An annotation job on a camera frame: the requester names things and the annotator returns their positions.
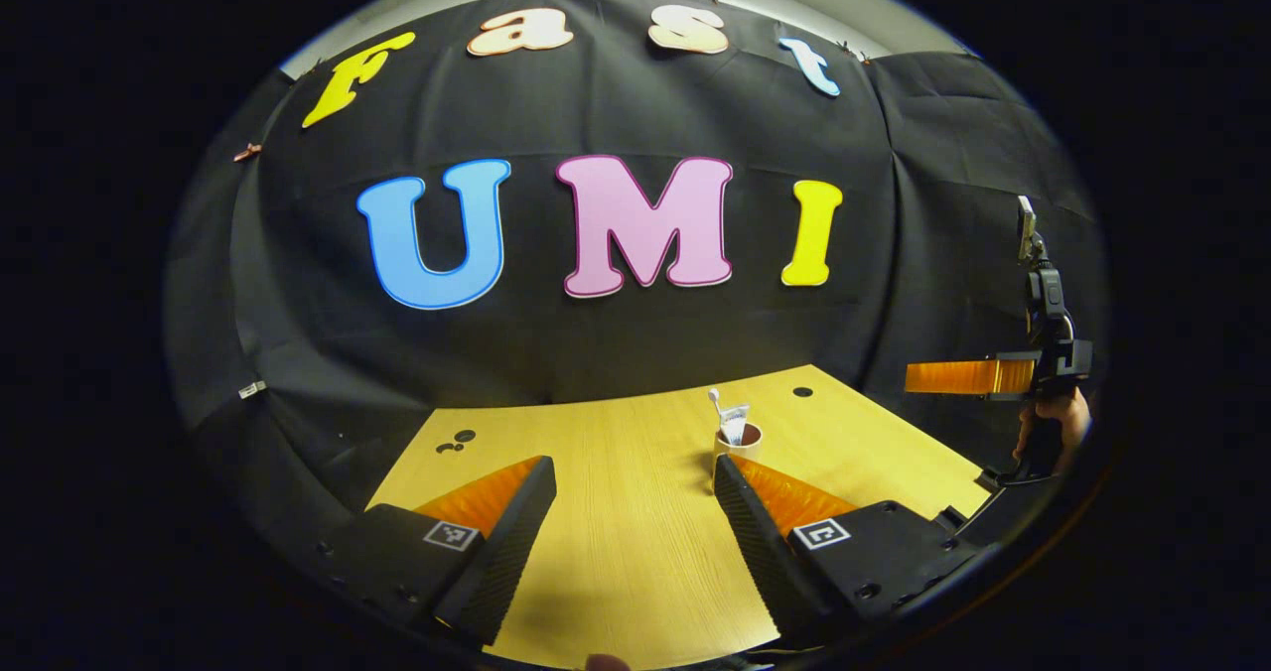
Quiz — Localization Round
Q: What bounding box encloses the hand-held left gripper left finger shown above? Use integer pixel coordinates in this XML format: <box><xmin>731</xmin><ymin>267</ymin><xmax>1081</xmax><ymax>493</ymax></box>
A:
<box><xmin>318</xmin><ymin>455</ymin><xmax>558</xmax><ymax>646</ymax></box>

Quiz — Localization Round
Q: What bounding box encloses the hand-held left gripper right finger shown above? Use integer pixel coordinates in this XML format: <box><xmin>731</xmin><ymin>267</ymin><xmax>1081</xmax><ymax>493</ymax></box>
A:
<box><xmin>712</xmin><ymin>454</ymin><xmax>984</xmax><ymax>649</ymax></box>

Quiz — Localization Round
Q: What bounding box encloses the cream cup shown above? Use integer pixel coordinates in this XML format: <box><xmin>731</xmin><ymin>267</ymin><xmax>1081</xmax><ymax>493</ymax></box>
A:
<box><xmin>713</xmin><ymin>423</ymin><xmax>764</xmax><ymax>464</ymax></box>

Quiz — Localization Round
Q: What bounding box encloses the wooden desktop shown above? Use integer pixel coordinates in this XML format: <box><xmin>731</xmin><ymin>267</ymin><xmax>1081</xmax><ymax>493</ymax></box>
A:
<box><xmin>365</xmin><ymin>364</ymin><xmax>994</xmax><ymax>671</ymax></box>

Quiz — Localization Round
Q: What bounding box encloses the black backdrop cloth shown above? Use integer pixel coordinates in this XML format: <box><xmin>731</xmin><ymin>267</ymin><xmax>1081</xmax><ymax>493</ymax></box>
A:
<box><xmin>164</xmin><ymin>0</ymin><xmax>1108</xmax><ymax>573</ymax></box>

